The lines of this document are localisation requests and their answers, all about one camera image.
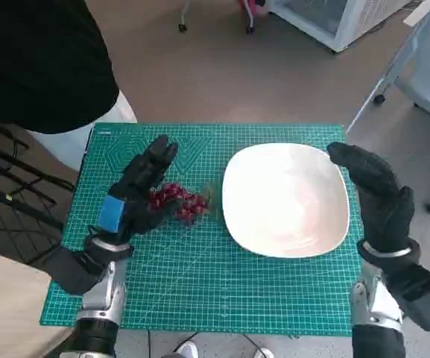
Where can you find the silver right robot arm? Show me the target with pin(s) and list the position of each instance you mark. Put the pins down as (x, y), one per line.
(376, 298)

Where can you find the red toy grape bunch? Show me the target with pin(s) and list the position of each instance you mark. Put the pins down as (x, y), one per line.
(188, 207)

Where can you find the green cutting mat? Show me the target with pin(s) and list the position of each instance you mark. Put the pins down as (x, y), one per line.
(207, 283)

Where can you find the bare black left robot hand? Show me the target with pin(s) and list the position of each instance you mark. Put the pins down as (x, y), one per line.
(136, 186)

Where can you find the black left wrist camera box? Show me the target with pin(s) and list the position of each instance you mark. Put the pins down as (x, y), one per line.
(71, 270)

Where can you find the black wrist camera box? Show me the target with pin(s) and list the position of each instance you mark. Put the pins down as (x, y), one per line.
(71, 270)
(427, 298)

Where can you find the light wooden table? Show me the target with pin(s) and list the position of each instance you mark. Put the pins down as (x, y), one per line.
(6, 309)

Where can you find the white chair leg with caster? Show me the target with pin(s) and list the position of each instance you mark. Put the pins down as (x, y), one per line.
(182, 15)

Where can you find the white cabinet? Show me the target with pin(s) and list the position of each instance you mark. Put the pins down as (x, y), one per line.
(334, 18)

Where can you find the person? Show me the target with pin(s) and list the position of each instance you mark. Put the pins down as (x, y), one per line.
(39, 56)

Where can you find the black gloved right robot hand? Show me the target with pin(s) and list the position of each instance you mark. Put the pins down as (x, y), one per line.
(382, 194)

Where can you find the white shoe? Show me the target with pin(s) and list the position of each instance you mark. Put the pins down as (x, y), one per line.
(186, 350)
(263, 353)

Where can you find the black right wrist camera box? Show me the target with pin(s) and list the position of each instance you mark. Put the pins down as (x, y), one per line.
(427, 298)

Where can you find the white square plate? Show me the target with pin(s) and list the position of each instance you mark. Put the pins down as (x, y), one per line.
(285, 201)

